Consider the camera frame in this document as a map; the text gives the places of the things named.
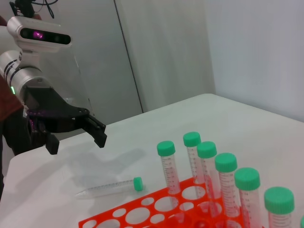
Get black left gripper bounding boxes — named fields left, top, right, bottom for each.
left=22, top=85, right=108, bottom=155

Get orange test tube rack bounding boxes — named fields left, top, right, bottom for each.
left=78, top=177, right=304, bottom=228

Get clear acrylic panel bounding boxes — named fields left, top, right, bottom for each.
left=57, top=23, right=93, bottom=114

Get silver camera mount bracket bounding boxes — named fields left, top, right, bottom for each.
left=18, top=48, right=40, bottom=70

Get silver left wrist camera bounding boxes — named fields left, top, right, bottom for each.
left=6, top=16, right=72, bottom=54

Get black camera cable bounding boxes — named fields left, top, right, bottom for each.
left=9, top=0, right=57, bottom=19

